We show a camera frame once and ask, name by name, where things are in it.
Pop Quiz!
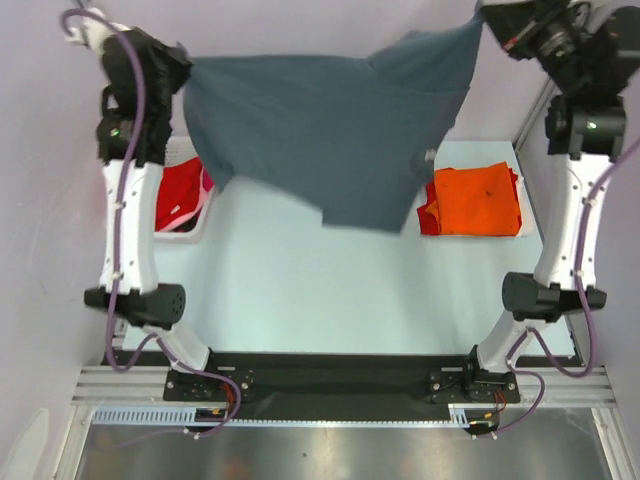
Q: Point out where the grey blue t shirt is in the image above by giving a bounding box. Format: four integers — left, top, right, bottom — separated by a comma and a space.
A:
183, 16, 483, 233

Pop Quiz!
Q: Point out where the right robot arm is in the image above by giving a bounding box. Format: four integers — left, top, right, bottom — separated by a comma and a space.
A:
461, 1, 639, 401

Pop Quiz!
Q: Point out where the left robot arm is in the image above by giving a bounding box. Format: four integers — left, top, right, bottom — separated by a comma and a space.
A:
84, 28, 221, 400

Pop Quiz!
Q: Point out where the white plastic basket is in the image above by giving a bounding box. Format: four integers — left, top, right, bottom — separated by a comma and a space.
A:
155, 136, 215, 243

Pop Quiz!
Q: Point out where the pink shirt in basket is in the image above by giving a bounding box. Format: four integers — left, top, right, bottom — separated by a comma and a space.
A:
164, 167, 217, 232

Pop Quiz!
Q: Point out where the red shirt in basket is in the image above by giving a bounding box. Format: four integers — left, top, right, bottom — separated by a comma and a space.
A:
154, 157, 206, 232

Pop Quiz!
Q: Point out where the white folded t shirt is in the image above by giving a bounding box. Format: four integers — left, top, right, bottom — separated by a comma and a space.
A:
516, 177, 535, 237

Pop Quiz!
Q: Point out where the right aluminium corner post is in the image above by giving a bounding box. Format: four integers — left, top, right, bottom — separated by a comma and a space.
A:
512, 79, 555, 152

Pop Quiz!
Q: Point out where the aluminium frame rail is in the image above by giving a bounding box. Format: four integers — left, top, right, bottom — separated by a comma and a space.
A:
71, 366, 169, 406

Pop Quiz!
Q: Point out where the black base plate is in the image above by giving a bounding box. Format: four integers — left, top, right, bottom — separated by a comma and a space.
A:
99, 348, 521, 424

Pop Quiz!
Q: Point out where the white cable duct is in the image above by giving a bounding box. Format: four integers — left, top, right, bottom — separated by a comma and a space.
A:
93, 405, 498, 429

